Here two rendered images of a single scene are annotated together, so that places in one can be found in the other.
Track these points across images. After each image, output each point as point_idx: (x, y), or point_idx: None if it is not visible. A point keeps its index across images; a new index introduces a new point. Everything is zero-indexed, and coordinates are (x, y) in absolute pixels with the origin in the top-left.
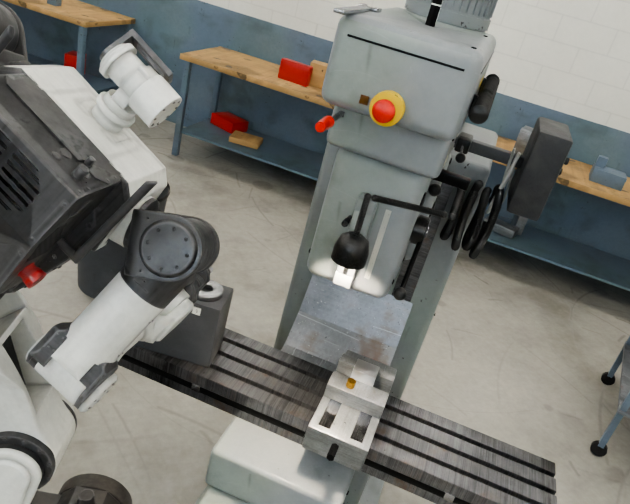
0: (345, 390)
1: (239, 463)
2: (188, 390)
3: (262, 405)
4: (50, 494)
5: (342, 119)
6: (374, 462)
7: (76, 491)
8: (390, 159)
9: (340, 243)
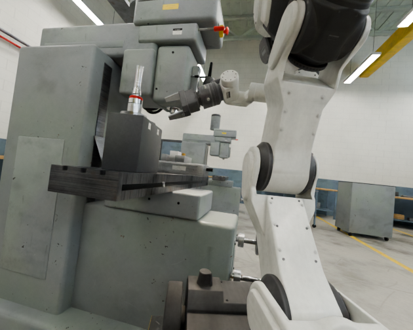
0: (187, 156)
1: (203, 194)
2: (160, 189)
3: (179, 176)
4: (188, 319)
5: (198, 32)
6: (195, 181)
7: (193, 288)
8: (202, 54)
9: (212, 79)
